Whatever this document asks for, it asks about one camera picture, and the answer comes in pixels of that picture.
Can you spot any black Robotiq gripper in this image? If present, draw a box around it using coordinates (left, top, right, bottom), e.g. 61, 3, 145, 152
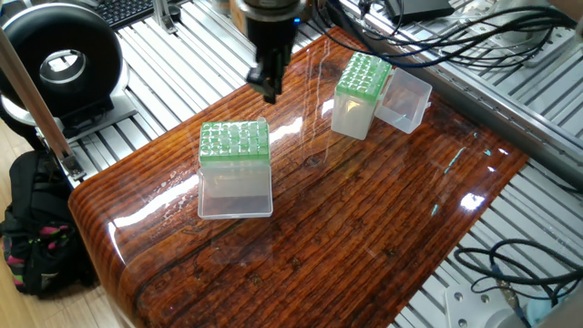
244, 16, 300, 103

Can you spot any clear pipette box green rack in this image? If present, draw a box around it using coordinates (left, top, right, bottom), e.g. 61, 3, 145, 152
198, 118, 274, 220
330, 52, 434, 140

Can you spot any black keyboard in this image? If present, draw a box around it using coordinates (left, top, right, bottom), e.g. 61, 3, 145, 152
91, 0, 156, 26

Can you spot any brown wooden pole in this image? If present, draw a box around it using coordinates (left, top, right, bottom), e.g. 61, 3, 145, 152
0, 32, 83, 179

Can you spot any black backpack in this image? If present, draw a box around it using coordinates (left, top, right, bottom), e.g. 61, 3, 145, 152
0, 150, 97, 297

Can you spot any silver metal bracket post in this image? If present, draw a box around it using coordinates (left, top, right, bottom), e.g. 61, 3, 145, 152
153, 0, 183, 36

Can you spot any black gripper cable bundle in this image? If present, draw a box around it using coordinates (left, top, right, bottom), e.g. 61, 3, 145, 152
310, 0, 583, 76

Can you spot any black round ring device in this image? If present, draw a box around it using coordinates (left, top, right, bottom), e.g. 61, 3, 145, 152
0, 5, 128, 138

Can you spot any black loose cable with plug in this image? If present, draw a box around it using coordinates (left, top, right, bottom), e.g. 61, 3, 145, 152
455, 237, 583, 313

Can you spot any white perforated base plate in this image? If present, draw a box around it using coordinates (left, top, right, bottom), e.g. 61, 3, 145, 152
445, 281, 547, 328

